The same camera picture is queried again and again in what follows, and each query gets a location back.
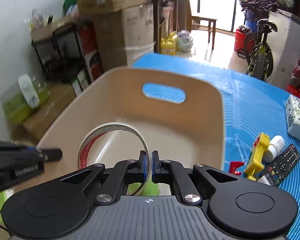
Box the white small charger block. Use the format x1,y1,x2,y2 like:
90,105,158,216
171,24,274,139
258,176,271,186

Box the white plastic bag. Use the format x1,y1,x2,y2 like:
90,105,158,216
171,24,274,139
177,30,193,52

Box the yellow oil jug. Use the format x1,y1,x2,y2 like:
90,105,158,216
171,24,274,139
160,31,178,56

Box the green black bicycle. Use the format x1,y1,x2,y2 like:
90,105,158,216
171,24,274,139
237,0,279,81

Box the white patterned tissue box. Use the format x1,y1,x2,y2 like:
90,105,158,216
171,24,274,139
285,95,300,140

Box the black TV remote control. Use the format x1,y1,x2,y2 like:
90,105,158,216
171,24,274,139
260,144,300,187

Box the black metal shelf rack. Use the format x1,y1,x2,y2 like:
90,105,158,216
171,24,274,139
31,22,104,94

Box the beige plastic storage bin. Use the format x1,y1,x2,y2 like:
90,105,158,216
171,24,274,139
5,66,226,198

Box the roll of adhesive tape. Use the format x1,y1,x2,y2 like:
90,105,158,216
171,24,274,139
77,121,149,196

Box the red ultraman action figure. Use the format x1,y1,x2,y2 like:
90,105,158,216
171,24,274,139
229,161,245,176

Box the yellow toy block figure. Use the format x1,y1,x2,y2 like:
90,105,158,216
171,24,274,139
244,133,270,181

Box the cardboard box on floor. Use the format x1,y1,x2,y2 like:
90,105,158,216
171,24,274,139
22,83,76,142

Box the blue silicone table mat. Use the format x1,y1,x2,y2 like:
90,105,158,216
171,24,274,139
133,54,300,239

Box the red plastic bucket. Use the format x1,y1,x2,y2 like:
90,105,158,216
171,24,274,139
234,29,247,51

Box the large stacked cardboard boxes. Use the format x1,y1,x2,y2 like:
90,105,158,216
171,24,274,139
77,0,155,71

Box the white pill bottle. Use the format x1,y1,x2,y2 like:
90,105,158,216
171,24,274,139
263,135,285,163

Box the white chest freezer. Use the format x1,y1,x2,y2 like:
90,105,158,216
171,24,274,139
267,10,300,90

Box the wooden chair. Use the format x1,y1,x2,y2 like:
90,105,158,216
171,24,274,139
187,0,218,50

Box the green plastic container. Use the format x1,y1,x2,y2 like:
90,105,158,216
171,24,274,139
0,74,50,124

